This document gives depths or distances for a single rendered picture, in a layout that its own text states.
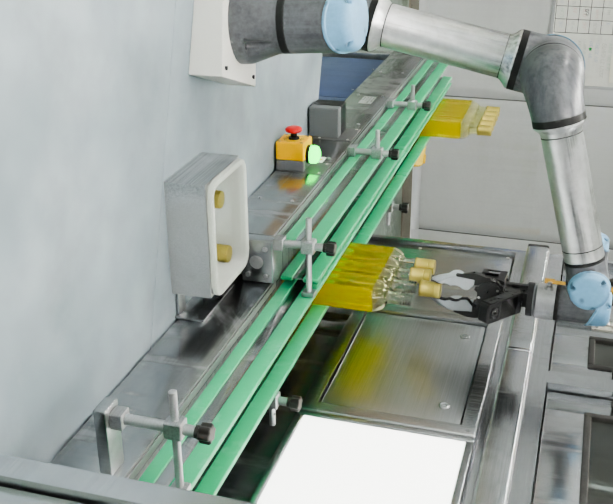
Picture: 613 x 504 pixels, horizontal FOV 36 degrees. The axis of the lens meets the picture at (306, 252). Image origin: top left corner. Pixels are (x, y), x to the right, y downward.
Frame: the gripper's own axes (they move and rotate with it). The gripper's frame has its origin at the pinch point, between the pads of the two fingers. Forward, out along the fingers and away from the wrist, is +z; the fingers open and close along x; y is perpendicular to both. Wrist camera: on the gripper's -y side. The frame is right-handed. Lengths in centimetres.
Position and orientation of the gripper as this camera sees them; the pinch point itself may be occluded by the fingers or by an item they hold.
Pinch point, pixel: (436, 290)
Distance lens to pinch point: 203.5
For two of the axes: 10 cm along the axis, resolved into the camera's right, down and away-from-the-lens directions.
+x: 0.2, -9.4, -3.5
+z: -9.5, -1.2, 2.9
